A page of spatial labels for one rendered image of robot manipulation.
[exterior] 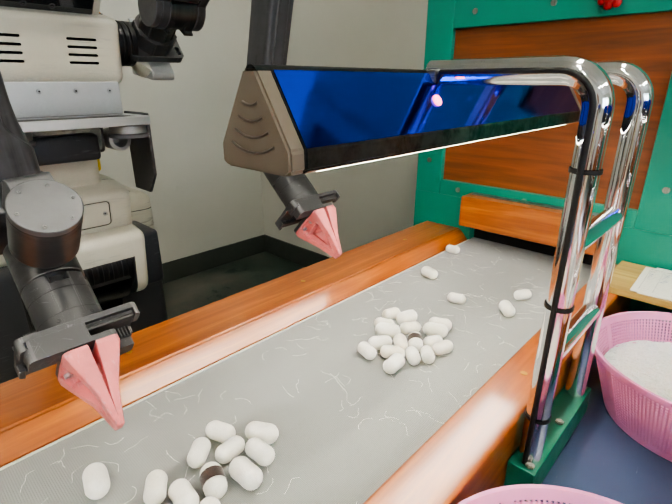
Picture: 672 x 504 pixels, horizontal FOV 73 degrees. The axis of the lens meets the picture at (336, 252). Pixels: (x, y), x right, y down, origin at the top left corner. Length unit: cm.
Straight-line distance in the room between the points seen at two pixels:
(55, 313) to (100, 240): 57
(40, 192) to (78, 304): 11
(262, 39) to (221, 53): 211
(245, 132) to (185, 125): 238
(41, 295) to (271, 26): 48
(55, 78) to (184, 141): 175
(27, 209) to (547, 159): 91
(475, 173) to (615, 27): 37
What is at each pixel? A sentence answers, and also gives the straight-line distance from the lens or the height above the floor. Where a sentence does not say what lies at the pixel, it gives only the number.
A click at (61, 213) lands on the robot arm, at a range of 45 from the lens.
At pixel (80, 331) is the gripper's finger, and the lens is 47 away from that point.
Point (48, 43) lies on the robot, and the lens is 102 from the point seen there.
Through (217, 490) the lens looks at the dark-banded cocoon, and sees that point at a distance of 47.
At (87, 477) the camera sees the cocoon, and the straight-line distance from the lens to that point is 52.
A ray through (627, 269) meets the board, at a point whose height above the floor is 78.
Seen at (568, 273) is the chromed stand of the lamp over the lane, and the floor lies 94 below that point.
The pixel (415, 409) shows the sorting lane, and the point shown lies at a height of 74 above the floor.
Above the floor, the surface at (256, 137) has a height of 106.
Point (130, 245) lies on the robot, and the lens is 106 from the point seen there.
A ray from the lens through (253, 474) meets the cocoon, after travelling 47.
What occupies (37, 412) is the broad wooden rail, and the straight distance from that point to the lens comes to 61.
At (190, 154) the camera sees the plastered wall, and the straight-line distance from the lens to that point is 275.
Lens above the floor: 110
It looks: 21 degrees down
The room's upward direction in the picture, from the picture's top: straight up
